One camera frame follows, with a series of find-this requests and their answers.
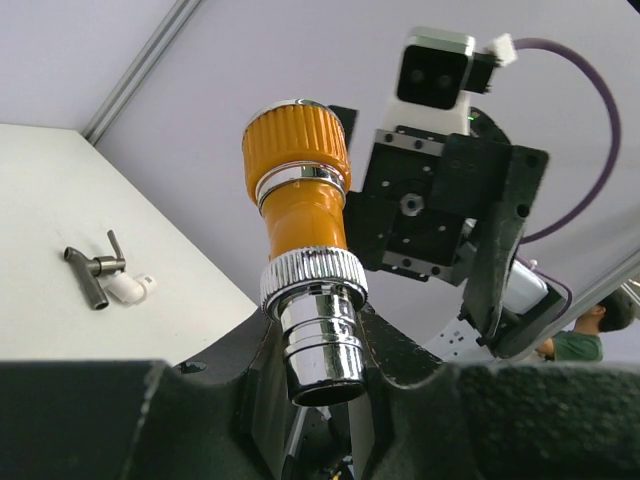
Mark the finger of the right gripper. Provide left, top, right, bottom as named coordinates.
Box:
left=328, top=105, right=359, bottom=149
left=461, top=145, right=549, bottom=358

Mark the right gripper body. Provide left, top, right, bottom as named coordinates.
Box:
left=344, top=128, right=510, bottom=285

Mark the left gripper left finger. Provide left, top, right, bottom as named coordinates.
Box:
left=1, top=313, right=289, bottom=479

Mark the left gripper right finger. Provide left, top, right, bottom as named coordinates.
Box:
left=354, top=308, right=639, bottom=479

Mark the orange water faucet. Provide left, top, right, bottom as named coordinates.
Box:
left=242, top=99, right=368, bottom=407

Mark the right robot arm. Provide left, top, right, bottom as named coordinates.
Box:
left=344, top=111, right=573, bottom=359

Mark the white elbow fitting right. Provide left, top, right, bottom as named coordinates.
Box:
left=106, top=272, right=157, bottom=305

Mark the person in green shirt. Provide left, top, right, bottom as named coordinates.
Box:
left=534, top=288, right=636, bottom=362

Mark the dark metal faucet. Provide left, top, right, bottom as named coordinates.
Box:
left=63, top=230, right=126, bottom=311

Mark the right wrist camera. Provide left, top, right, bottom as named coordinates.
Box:
left=382, top=27, right=517, bottom=135

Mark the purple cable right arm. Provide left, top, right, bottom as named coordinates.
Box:
left=514, top=37, right=622, bottom=321

